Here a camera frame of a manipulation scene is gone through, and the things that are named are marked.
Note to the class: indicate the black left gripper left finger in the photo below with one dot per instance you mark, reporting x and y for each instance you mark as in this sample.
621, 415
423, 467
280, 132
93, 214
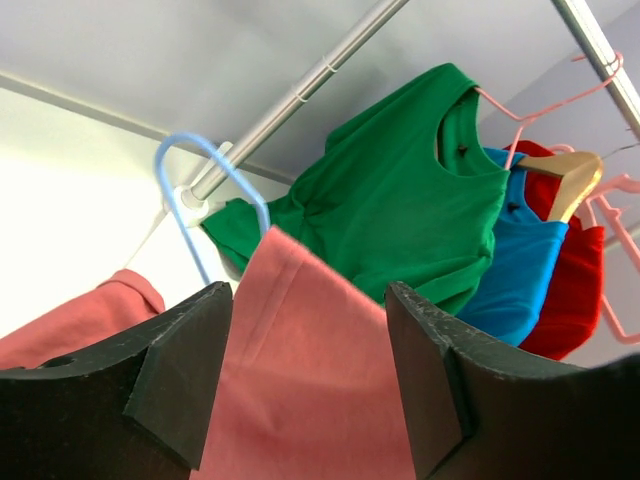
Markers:
136, 405

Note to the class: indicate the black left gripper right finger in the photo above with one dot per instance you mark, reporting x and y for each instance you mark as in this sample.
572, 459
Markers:
478, 408

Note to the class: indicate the pink t shirt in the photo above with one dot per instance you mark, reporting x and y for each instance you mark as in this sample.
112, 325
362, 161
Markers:
307, 387

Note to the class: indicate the light blue wire hanger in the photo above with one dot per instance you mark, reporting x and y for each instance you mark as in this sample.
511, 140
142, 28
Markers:
186, 209

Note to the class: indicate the red t shirt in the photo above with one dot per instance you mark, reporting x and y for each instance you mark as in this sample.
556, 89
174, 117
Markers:
571, 309

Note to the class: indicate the blue t shirt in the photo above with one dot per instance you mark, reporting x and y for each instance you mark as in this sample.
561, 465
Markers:
512, 292

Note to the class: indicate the green t shirt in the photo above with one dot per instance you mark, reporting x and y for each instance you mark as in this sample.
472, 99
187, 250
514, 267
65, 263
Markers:
404, 192

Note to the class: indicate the wooden hanger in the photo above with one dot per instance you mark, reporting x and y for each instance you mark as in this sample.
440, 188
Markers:
579, 173

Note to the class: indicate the empty pink hanger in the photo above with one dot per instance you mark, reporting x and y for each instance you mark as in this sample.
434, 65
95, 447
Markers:
614, 206

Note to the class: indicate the pink hanger with red shirt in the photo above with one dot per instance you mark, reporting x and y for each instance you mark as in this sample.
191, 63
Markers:
561, 149

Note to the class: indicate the pink hanger with green shirt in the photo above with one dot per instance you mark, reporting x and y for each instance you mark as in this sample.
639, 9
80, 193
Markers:
592, 123

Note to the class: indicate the white clothes rack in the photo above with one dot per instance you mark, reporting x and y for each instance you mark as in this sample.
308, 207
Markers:
576, 15

